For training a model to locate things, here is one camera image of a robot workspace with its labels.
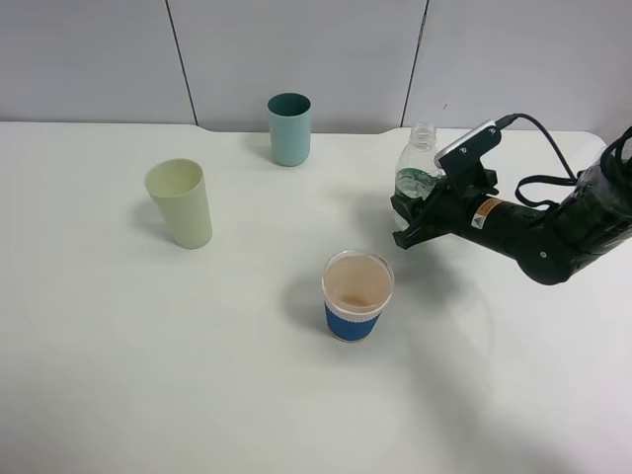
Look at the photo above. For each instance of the pale green plastic cup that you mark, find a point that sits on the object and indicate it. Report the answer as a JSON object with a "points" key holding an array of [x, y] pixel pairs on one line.
{"points": [[178, 189]]}

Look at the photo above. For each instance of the clear water bottle green label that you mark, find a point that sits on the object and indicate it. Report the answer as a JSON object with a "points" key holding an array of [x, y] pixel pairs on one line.
{"points": [[416, 173]]}

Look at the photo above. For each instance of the blue sleeved clear cup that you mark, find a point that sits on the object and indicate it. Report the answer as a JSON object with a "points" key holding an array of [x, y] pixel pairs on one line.
{"points": [[357, 286]]}

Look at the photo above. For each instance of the teal plastic cup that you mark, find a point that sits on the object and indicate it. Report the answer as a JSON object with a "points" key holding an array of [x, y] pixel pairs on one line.
{"points": [[290, 128]]}

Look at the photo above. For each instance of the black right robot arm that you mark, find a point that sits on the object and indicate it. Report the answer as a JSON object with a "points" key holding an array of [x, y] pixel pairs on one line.
{"points": [[550, 241]]}

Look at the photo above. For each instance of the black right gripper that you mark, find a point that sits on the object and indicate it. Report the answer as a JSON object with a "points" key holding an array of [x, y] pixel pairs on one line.
{"points": [[475, 214]]}

